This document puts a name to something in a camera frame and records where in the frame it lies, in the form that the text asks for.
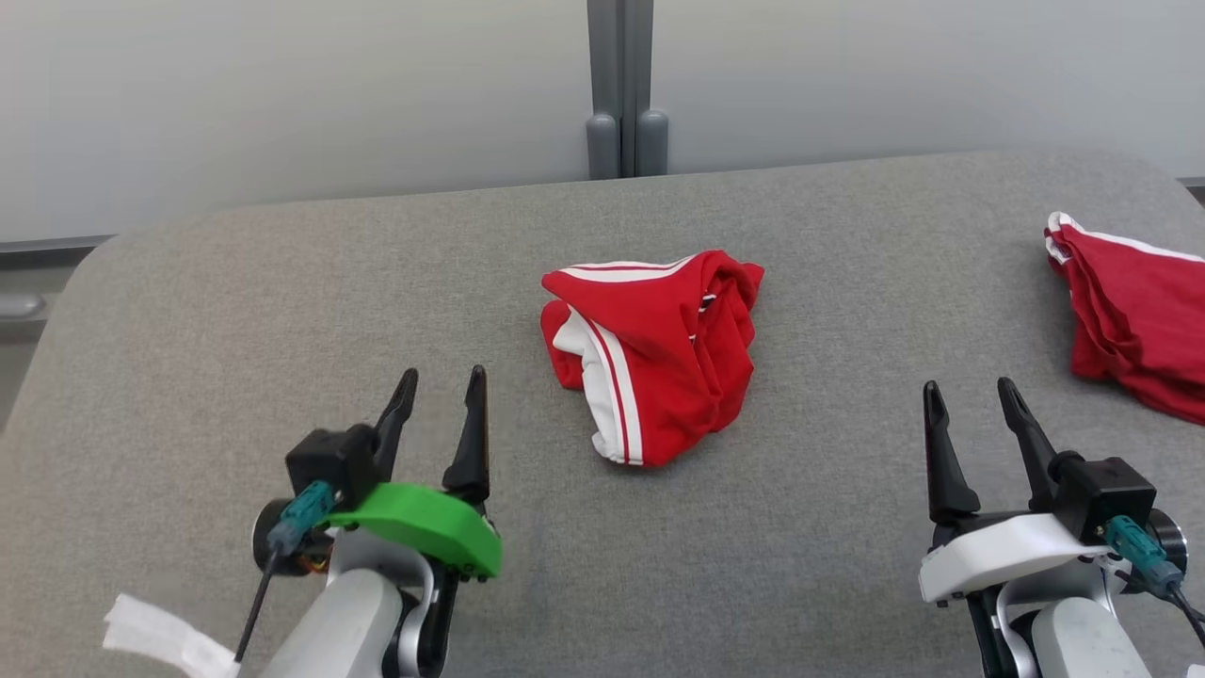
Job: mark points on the dark grey wall rail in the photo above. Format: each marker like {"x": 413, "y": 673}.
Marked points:
{"x": 1194, "y": 182}
{"x": 47, "y": 247}

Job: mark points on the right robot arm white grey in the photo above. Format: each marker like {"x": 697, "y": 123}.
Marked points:
{"x": 1083, "y": 640}

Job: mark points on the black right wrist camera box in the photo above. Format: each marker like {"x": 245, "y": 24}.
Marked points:
{"x": 1101, "y": 494}

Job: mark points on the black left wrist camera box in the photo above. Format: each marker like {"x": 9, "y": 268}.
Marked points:
{"x": 329, "y": 461}

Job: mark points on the grey rounded partition foot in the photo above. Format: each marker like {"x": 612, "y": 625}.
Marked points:
{"x": 19, "y": 308}

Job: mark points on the red white basketball jersey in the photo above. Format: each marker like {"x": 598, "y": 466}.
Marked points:
{"x": 659, "y": 358}

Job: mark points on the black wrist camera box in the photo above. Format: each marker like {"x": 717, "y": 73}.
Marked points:
{"x": 1101, "y": 494}
{"x": 329, "y": 461}

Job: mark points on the red shorts white trim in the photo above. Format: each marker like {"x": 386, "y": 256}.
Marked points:
{"x": 1139, "y": 311}

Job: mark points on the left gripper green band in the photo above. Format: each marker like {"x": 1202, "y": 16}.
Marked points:
{"x": 424, "y": 523}

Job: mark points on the grey metal partition post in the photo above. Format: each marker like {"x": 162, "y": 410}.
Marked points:
{"x": 638, "y": 56}
{"x": 602, "y": 56}

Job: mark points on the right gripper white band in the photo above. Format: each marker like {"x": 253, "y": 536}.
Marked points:
{"x": 998, "y": 551}

